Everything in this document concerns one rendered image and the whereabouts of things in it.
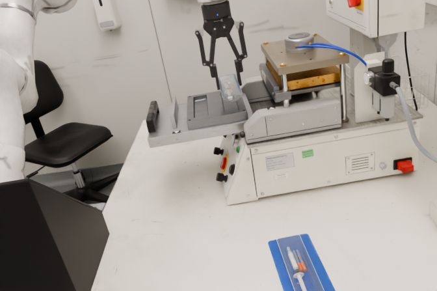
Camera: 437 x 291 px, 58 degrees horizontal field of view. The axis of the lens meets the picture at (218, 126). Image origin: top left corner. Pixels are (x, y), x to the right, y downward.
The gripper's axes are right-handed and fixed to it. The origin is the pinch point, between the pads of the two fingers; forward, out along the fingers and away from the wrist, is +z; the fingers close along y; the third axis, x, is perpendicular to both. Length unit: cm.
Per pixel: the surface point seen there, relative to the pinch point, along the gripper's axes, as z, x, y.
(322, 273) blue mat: 32, 46, -11
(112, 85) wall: 38, -146, 71
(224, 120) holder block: 8.9, 10.0, 3.4
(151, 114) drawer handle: 5.7, 4.2, 23.0
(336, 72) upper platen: 1.5, 10.2, -27.7
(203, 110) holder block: 8.8, 0.2, 8.8
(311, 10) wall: 12, -135, -62
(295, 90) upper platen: 4.2, 10.1, -16.6
